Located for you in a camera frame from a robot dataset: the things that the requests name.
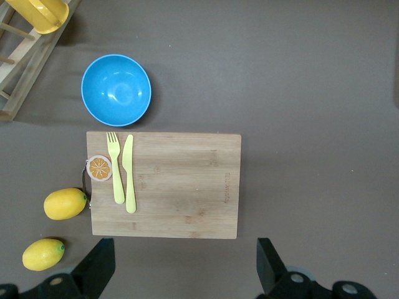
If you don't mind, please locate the black board hanging strap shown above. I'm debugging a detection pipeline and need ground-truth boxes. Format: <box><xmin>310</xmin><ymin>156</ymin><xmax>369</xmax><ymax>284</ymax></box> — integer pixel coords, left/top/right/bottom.
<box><xmin>81</xmin><ymin>160</ymin><xmax>93</xmax><ymax>208</ymax></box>

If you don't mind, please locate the wooden cup rack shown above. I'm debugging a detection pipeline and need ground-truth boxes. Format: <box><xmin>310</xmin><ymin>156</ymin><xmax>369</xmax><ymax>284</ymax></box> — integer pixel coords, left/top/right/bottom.
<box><xmin>0</xmin><ymin>0</ymin><xmax>82</xmax><ymax>122</ymax></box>

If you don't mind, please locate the wooden cutting board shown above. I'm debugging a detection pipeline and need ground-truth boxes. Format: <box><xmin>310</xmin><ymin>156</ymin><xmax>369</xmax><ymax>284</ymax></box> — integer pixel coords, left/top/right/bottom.
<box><xmin>86</xmin><ymin>130</ymin><xmax>243</xmax><ymax>240</ymax></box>

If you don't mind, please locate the blue bowl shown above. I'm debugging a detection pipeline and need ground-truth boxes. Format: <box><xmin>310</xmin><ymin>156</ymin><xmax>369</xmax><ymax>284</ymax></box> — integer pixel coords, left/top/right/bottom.
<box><xmin>80</xmin><ymin>54</ymin><xmax>153</xmax><ymax>128</ymax></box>

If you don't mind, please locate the yellow lemon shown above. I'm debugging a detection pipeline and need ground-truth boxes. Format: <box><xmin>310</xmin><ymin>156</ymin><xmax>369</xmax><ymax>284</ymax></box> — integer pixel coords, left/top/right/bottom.
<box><xmin>22</xmin><ymin>238</ymin><xmax>65</xmax><ymax>272</ymax></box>
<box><xmin>43</xmin><ymin>187</ymin><xmax>87</xmax><ymax>221</ymax></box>

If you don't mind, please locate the orange slice toy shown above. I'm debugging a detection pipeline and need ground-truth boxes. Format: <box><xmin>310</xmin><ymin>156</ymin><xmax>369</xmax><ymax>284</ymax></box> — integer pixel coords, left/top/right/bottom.
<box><xmin>89</xmin><ymin>154</ymin><xmax>113</xmax><ymax>181</ymax></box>

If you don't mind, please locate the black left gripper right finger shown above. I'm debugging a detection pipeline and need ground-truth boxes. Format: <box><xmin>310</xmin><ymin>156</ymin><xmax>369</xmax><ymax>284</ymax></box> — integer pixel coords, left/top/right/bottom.
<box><xmin>257</xmin><ymin>238</ymin><xmax>322</xmax><ymax>299</ymax></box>

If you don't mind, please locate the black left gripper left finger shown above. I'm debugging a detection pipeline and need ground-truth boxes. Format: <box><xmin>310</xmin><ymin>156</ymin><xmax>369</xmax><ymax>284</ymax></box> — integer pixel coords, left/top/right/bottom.
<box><xmin>34</xmin><ymin>238</ymin><xmax>116</xmax><ymax>299</ymax></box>

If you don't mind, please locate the yellow plastic knife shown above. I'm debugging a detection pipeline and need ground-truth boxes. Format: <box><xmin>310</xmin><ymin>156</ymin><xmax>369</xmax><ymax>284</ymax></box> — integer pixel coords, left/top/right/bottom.
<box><xmin>122</xmin><ymin>134</ymin><xmax>137</xmax><ymax>214</ymax></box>

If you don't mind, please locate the yellow mug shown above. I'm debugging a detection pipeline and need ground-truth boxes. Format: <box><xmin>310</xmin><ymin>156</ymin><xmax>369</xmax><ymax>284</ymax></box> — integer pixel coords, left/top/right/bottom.
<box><xmin>5</xmin><ymin>0</ymin><xmax>70</xmax><ymax>34</ymax></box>

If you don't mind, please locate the yellow plastic fork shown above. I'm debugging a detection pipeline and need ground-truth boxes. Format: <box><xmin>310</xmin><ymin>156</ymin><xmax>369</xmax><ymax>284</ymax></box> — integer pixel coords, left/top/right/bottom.
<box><xmin>106</xmin><ymin>131</ymin><xmax>125</xmax><ymax>205</ymax></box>

